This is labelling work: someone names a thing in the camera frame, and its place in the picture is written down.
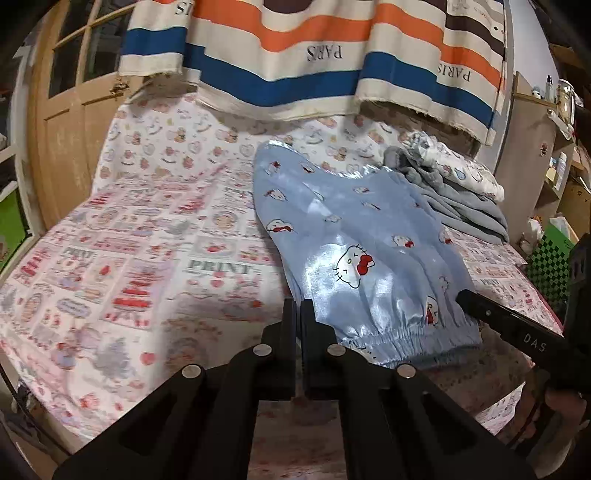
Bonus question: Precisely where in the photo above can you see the light blue satin pants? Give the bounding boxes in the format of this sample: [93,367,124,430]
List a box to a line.
[252,140,481,368]

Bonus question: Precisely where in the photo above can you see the person right hand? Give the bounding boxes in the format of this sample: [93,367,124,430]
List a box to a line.
[546,390,587,458]

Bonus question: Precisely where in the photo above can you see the green checkered box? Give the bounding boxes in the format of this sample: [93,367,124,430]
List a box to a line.
[525,224,575,320]

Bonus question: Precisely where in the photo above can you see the patterned bed sheet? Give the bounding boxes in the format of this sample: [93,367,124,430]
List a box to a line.
[1,90,558,440]

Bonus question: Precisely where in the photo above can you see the grey folded sweatpants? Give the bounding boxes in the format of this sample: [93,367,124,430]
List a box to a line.
[384,146,510,245]

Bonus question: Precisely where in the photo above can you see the wooden side cabinet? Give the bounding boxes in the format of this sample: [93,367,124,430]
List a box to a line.
[495,73,574,245]

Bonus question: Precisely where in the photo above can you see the white cartoon print pants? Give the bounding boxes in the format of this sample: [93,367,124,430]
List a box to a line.
[399,130,505,203]

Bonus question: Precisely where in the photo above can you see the striped Paris curtain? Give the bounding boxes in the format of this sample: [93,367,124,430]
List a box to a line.
[118,0,506,145]

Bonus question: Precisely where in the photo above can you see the wooden glass door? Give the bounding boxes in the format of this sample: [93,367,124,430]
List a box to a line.
[27,0,143,228]

